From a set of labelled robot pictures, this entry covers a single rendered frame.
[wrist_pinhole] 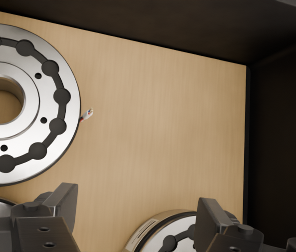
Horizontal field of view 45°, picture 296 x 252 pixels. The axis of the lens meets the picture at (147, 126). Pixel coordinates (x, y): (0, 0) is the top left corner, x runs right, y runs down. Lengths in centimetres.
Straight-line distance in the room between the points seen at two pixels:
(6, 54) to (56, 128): 6
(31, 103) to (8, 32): 5
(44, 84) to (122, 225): 12
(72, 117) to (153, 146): 8
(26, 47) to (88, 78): 6
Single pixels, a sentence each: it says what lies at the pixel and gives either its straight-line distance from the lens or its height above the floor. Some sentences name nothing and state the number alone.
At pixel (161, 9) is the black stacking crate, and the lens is 26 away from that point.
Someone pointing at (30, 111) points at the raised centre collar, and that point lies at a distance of 23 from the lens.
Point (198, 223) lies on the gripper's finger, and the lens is 16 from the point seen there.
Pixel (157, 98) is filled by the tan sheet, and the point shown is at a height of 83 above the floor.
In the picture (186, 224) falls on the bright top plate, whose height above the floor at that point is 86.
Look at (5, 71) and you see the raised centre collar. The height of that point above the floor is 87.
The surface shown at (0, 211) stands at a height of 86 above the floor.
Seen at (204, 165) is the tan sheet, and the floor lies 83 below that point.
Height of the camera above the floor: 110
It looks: 68 degrees down
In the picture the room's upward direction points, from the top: 69 degrees clockwise
